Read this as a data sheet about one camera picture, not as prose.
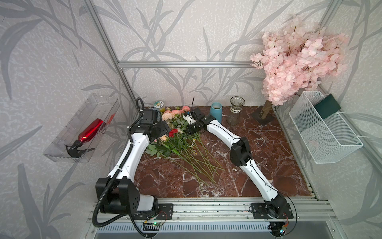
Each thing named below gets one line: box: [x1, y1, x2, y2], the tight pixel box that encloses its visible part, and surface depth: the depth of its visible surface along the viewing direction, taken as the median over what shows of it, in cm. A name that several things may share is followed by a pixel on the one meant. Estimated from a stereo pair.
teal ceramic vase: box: [209, 102, 223, 124], surface depth 96 cm
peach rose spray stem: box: [161, 112, 173, 122], surface depth 101 cm
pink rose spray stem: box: [171, 105, 191, 132], surface depth 105 cm
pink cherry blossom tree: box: [250, 15, 350, 125], surface depth 73 cm
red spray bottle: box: [64, 118, 104, 158], surface depth 63 cm
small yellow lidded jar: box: [153, 100, 165, 109], surface depth 114 cm
